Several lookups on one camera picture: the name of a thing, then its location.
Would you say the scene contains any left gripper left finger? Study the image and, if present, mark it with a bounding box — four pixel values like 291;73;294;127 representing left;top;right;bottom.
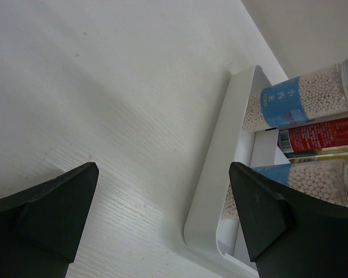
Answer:
0;162;99;277

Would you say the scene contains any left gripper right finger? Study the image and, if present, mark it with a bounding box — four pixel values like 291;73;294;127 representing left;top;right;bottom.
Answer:
229;162;348;277

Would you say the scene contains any dark soy sauce bottle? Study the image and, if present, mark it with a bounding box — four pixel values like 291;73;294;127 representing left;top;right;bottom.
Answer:
278;117;348;156

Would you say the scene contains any white divided organizer tray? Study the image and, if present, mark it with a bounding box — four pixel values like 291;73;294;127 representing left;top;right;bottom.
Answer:
184;65;291;277

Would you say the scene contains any blue-label jar of white pearls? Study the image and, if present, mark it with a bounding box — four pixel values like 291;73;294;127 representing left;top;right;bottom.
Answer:
243;60;348;132

